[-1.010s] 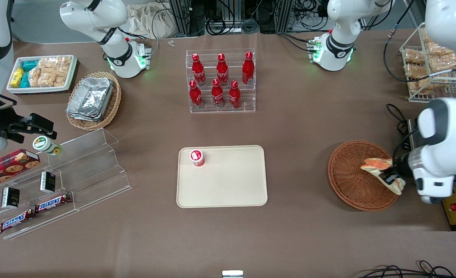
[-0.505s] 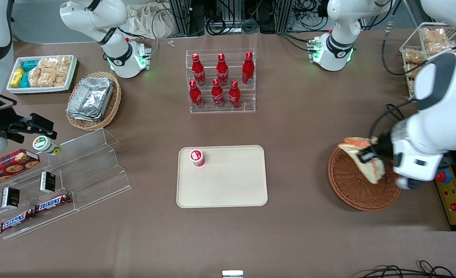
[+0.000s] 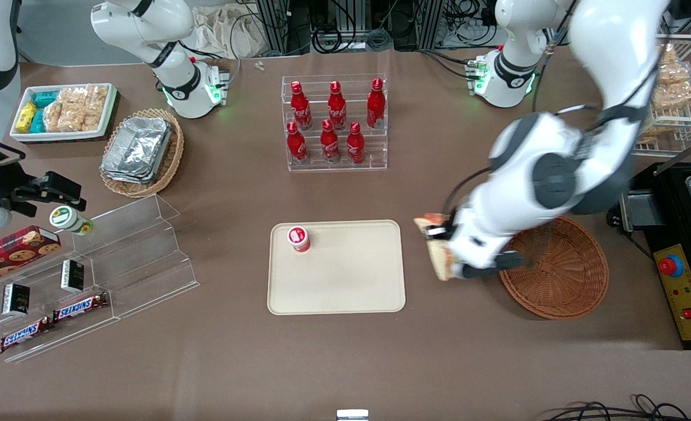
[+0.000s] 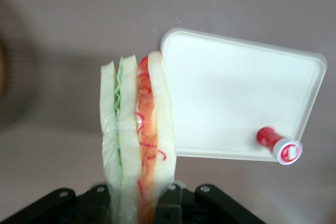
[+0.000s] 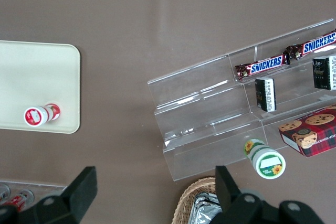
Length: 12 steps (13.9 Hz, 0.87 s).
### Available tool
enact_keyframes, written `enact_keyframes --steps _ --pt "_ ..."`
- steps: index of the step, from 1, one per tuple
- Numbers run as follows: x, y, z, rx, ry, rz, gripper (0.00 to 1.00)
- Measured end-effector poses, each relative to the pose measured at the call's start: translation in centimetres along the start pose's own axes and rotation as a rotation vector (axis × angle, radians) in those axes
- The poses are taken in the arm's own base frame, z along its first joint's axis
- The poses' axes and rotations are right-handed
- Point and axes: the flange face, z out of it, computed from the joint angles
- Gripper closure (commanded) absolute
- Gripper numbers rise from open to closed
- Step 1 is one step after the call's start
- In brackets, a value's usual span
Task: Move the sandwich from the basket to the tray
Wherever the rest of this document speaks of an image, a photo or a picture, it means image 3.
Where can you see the beige cloth bag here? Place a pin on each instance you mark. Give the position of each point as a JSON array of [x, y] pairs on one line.
[[228, 29]]

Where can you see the aluminium frame rack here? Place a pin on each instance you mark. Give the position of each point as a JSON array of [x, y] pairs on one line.
[[281, 23]]

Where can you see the teal snack pack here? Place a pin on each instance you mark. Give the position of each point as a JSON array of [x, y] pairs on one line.
[[45, 98], [38, 121]]

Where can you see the clear bag rice crackers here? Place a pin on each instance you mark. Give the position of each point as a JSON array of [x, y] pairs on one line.
[[71, 108], [95, 105], [54, 117]]

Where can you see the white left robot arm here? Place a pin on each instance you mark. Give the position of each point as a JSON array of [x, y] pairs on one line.
[[556, 175]]

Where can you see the silver foil container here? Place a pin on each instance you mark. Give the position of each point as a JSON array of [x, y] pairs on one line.
[[126, 178], [137, 146]]

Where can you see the light oval wicker basket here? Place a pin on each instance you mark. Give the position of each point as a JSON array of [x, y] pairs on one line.
[[171, 161]]

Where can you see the small black box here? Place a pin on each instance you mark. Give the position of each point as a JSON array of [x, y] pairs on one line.
[[15, 299], [72, 276]]

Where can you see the red cola bottle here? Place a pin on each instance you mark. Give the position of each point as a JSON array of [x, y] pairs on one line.
[[330, 145], [296, 146], [301, 108], [355, 146], [337, 108], [375, 105]]

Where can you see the red lidded cup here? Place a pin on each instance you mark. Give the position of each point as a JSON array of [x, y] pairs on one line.
[[299, 238]]

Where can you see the white rectangular snack tray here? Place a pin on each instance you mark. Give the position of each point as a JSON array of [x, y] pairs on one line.
[[58, 136]]

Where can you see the red cookie box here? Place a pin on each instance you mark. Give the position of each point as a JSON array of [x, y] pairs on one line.
[[11, 252]]

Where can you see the bagged fried snack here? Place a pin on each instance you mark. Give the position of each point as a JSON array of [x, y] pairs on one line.
[[647, 135], [667, 55], [676, 96], [676, 73]]

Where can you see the Snickers chocolate bar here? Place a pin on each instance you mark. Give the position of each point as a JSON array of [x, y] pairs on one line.
[[81, 307], [26, 335]]

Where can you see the beige plastic serving tray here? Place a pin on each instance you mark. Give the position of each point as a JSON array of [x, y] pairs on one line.
[[351, 275]]

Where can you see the yellow snack pack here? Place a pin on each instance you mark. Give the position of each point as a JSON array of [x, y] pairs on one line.
[[26, 117]]

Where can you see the brown round wicker basket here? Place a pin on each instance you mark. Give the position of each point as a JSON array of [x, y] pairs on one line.
[[561, 283]]

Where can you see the clear acrylic bottle rack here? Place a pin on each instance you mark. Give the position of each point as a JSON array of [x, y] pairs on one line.
[[336, 166]]

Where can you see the grey metal box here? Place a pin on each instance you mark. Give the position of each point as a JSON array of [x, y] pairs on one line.
[[643, 211]]

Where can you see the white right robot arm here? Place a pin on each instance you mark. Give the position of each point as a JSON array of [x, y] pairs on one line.
[[178, 88]]

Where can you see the black appliance housing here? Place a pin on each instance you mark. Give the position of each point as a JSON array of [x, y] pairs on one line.
[[673, 193]]

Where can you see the green lidded white cup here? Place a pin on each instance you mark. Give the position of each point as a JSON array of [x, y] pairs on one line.
[[64, 217]]

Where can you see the triangular sandwich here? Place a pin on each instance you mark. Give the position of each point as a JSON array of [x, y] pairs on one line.
[[439, 258]]

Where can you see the clear acrylic stepped display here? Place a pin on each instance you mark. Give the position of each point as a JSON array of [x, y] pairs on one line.
[[146, 251]]

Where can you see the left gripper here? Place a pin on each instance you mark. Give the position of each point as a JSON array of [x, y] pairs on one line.
[[446, 230]]

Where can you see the yellow emergency stop box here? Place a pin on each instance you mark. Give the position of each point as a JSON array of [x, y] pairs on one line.
[[687, 304]]

